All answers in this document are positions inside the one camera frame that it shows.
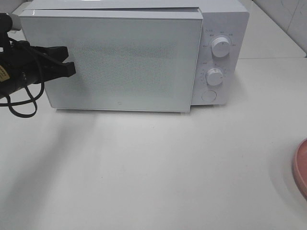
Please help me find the white microwave oven body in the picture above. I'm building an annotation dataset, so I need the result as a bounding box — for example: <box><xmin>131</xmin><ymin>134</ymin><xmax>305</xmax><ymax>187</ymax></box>
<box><xmin>22</xmin><ymin>0</ymin><xmax>249</xmax><ymax>108</ymax></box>

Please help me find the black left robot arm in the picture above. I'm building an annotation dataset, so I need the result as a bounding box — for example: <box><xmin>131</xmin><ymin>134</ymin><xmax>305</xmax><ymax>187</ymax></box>
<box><xmin>0</xmin><ymin>41</ymin><xmax>76</xmax><ymax>98</ymax></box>

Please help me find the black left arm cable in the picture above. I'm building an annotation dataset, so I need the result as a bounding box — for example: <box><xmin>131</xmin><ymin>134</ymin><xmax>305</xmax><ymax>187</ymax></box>
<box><xmin>0</xmin><ymin>35</ymin><xmax>46</xmax><ymax>118</ymax></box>

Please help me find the upper white power knob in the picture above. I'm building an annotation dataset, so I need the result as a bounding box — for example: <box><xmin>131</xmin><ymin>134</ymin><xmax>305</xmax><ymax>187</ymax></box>
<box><xmin>211</xmin><ymin>36</ymin><xmax>231</xmax><ymax>58</ymax></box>

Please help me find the round white door button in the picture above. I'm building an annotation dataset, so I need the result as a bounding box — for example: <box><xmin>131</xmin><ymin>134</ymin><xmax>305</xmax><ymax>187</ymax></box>
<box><xmin>201</xmin><ymin>90</ymin><xmax>217</xmax><ymax>103</ymax></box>

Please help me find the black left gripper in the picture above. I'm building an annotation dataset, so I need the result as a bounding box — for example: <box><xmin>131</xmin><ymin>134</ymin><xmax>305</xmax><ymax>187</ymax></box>
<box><xmin>0</xmin><ymin>40</ymin><xmax>76</xmax><ymax>92</ymax></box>

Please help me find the pink plate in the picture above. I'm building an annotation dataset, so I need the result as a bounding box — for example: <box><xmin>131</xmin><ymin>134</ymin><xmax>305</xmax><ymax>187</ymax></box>
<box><xmin>293</xmin><ymin>139</ymin><xmax>307</xmax><ymax>199</ymax></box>

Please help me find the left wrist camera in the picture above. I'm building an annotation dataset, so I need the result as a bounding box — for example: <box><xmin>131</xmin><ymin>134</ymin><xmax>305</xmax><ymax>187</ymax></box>
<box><xmin>0</xmin><ymin>12</ymin><xmax>22</xmax><ymax>54</ymax></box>

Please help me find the white microwave door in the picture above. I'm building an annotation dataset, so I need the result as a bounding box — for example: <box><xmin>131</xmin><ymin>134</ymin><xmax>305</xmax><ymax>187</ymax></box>
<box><xmin>21</xmin><ymin>9</ymin><xmax>203</xmax><ymax>112</ymax></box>

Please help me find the white timer knob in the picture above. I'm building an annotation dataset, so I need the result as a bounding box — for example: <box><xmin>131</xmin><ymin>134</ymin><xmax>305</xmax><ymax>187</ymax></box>
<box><xmin>206</xmin><ymin>68</ymin><xmax>224</xmax><ymax>86</ymax></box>

